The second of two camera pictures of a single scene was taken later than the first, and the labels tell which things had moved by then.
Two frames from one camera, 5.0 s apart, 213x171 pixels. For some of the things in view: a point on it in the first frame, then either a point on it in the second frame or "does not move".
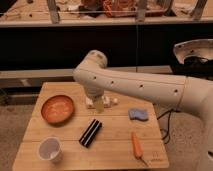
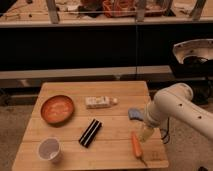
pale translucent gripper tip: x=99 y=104 to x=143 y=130
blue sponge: x=140 y=114 does not move
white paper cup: x=49 y=149 does not move
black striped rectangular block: x=90 y=133 does not move
